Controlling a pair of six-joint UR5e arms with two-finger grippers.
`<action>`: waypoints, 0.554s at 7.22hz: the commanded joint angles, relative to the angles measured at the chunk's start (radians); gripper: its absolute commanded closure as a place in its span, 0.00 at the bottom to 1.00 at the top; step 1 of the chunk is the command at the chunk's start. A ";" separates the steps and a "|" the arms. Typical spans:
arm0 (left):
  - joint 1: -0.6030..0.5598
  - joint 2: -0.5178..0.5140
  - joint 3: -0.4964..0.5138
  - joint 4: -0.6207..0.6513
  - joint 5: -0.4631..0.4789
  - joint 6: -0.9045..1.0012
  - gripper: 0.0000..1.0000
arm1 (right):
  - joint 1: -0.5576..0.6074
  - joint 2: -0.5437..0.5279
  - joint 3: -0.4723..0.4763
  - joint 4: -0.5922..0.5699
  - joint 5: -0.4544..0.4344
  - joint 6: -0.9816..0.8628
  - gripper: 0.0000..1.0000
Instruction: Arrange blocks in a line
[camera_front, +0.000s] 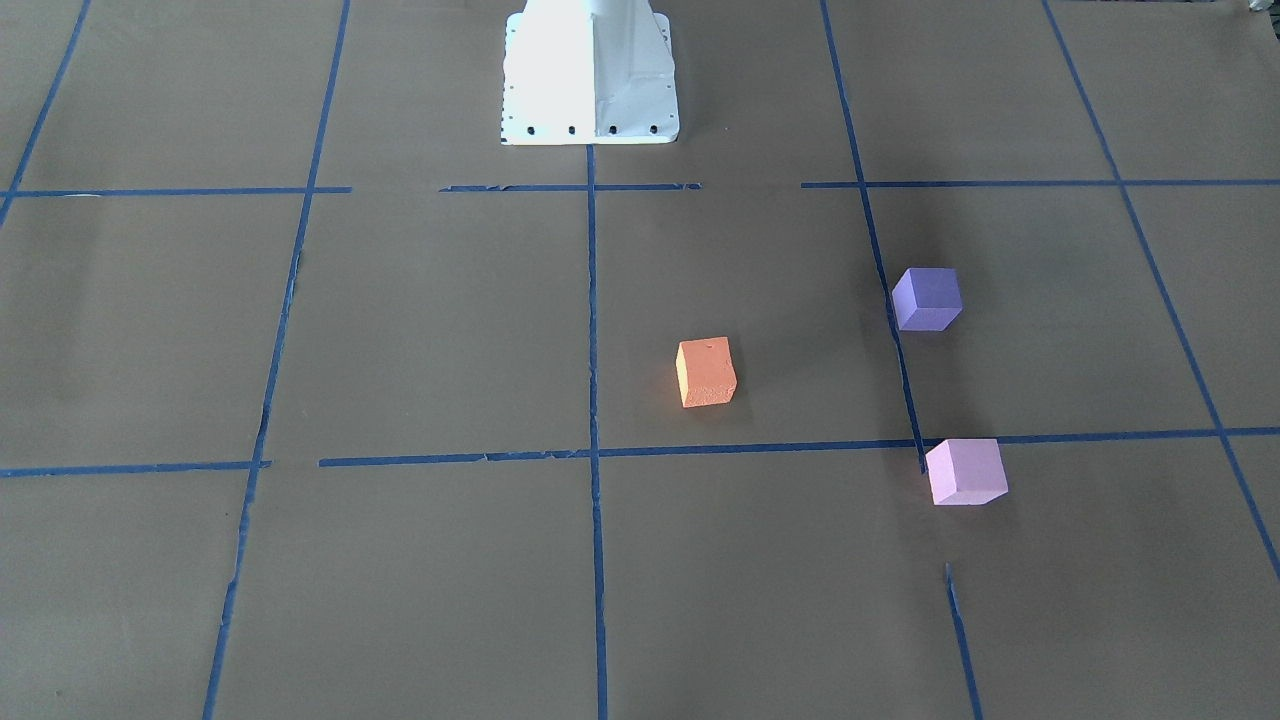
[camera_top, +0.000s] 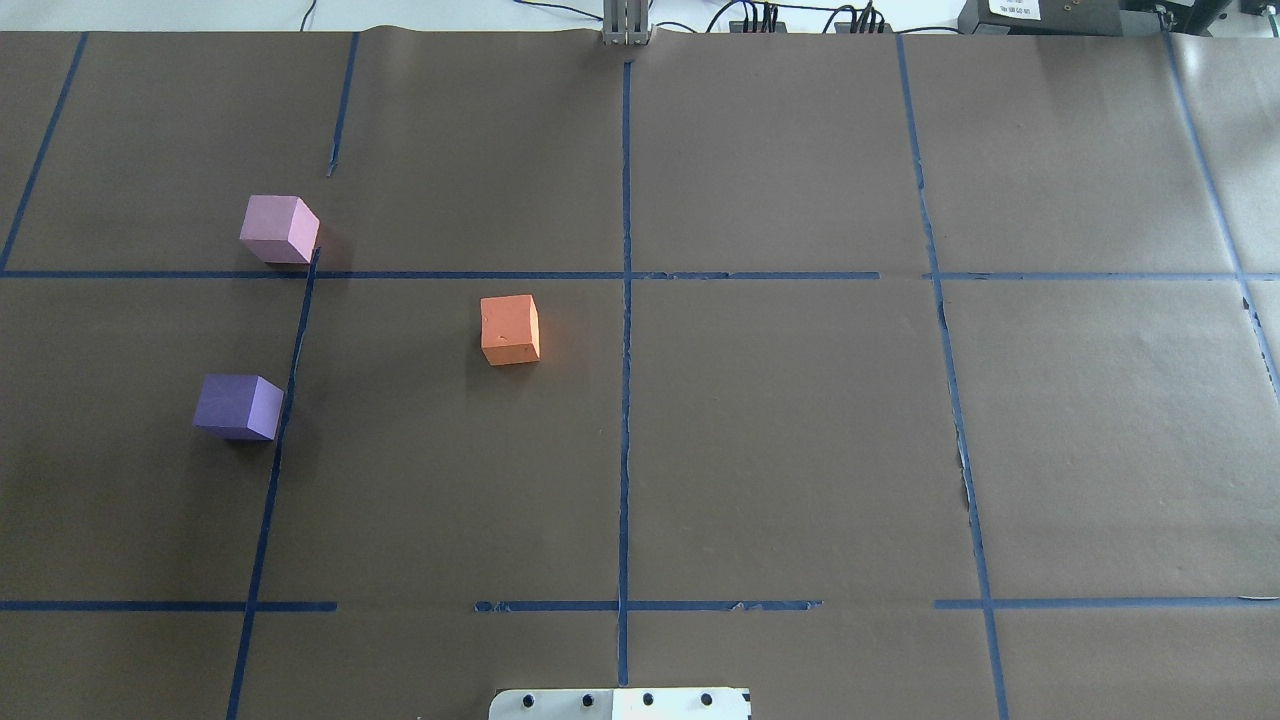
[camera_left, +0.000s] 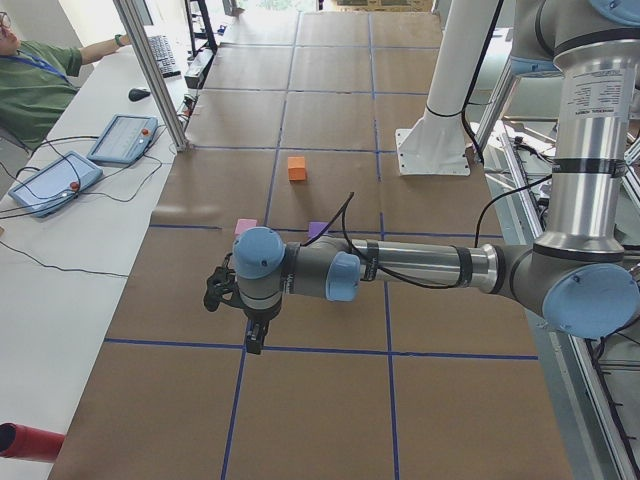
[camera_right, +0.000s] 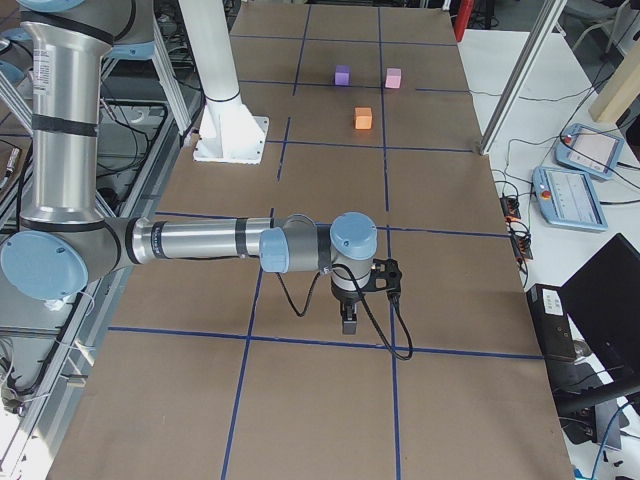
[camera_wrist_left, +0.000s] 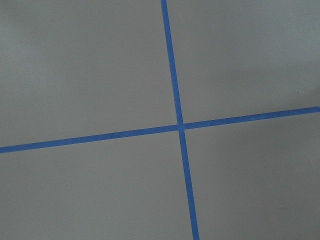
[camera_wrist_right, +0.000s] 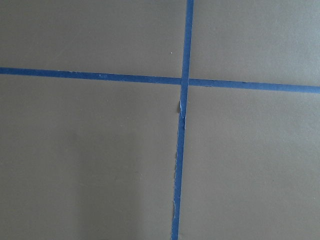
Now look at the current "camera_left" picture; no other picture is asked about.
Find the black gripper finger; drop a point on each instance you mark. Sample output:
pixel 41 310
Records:
pixel 255 336

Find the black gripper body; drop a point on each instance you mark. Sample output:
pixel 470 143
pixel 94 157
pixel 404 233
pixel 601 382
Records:
pixel 258 316

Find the orange foam block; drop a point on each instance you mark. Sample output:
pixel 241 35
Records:
pixel 296 168

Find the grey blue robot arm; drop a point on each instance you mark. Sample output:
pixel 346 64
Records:
pixel 333 268

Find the pink foam block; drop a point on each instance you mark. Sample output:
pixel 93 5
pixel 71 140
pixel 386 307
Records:
pixel 243 224

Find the purple foam block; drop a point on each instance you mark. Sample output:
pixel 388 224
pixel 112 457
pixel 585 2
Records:
pixel 317 228

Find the far blue teach pendant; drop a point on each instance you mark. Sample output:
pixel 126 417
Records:
pixel 124 139

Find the blue teach pendant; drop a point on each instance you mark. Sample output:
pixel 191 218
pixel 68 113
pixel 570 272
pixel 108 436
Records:
pixel 56 185
pixel 124 139

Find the near blue teach pendant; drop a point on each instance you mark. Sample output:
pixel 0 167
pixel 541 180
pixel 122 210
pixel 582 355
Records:
pixel 56 185

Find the black computer mouse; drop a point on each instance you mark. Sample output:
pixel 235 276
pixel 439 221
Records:
pixel 137 94

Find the red cylinder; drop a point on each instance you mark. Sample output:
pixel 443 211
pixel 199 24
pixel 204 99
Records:
pixel 29 443

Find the black keyboard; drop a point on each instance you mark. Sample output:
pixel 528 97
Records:
pixel 163 56

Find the person in green shirt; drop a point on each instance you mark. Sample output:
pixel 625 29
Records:
pixel 35 81

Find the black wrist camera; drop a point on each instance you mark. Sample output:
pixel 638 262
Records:
pixel 222 287

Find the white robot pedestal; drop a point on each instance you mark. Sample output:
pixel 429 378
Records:
pixel 435 145

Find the aluminium frame right side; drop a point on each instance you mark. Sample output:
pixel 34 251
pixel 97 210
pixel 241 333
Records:
pixel 575 350

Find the aluminium frame post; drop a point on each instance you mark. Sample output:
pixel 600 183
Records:
pixel 139 40

